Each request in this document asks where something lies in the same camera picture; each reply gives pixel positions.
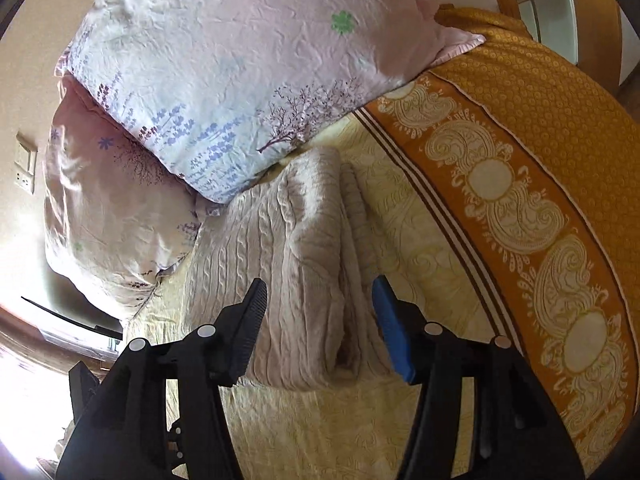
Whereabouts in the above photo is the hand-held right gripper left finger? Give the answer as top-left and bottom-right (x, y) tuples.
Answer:
(55, 278), (269, 480)

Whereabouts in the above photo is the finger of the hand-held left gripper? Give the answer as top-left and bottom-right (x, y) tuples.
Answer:
(67, 361), (104, 426)

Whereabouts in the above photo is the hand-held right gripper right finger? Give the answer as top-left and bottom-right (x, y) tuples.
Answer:
(372, 275), (586, 480)

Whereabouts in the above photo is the beige cable-knit sweater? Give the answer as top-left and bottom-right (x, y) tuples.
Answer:
(182, 147), (401, 391)

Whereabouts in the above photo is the yellow patterned bed sheet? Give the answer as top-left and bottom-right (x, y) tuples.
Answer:
(120, 110), (523, 480)

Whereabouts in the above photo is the pink floral pillow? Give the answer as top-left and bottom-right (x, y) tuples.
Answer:
(42, 77), (211, 321)

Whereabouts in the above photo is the white floral pillow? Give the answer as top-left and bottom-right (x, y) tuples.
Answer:
(55, 0), (486, 206)

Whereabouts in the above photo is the orange patterned blanket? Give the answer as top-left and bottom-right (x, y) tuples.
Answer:
(352, 5), (640, 476)

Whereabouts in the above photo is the wooden framed glass door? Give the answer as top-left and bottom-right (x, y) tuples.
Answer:
(482, 0), (632, 97)

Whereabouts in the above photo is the white wall switch plate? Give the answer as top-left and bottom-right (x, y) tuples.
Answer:
(14, 132), (39, 196)

